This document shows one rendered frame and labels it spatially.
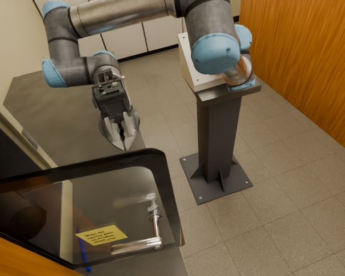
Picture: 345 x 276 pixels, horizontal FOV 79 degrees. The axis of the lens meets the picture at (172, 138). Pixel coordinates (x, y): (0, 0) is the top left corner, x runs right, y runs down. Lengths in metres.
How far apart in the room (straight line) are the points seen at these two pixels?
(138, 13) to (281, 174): 1.69
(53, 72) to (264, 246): 1.55
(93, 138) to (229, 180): 1.21
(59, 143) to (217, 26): 0.81
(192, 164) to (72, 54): 1.49
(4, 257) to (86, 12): 0.54
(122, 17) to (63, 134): 0.65
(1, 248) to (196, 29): 0.53
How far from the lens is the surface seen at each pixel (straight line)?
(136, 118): 0.47
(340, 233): 1.91
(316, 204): 1.95
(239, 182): 1.85
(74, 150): 1.00
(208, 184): 1.81
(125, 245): 0.42
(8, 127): 0.70
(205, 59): 0.53
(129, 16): 0.62
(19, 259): 0.39
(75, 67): 0.63
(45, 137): 1.14
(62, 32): 0.67
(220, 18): 0.56
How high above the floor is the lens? 1.59
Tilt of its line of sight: 47 degrees down
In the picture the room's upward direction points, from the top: 10 degrees counter-clockwise
